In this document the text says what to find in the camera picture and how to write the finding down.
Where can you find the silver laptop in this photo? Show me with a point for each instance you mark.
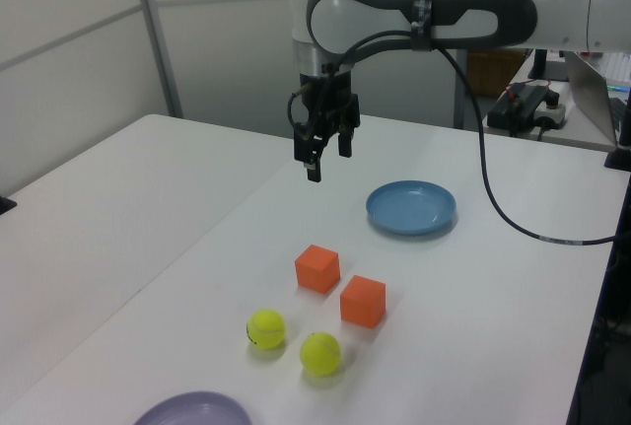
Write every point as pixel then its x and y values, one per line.
pixel 586 94

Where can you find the yellow tennis ball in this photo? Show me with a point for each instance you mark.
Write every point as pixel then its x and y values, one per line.
pixel 266 329
pixel 320 353

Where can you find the purple plate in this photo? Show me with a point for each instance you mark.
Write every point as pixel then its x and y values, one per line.
pixel 192 412

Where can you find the brown cardboard box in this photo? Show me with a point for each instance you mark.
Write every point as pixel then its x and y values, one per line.
pixel 493 72

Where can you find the blue plate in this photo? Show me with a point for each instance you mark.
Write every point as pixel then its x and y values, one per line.
pixel 411 205

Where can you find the orange cube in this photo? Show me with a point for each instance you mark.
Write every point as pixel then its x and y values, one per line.
pixel 362 304
pixel 315 272

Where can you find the grey partition post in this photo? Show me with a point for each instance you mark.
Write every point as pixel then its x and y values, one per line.
pixel 459 94
pixel 155 35

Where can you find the black monitor stand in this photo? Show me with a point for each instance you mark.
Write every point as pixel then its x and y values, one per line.
pixel 540 65

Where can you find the grey button box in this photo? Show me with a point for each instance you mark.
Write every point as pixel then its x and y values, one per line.
pixel 551 112

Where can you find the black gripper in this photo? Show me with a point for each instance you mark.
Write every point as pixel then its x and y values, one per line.
pixel 328 99

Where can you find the black power supply box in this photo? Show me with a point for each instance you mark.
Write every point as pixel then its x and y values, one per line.
pixel 512 109

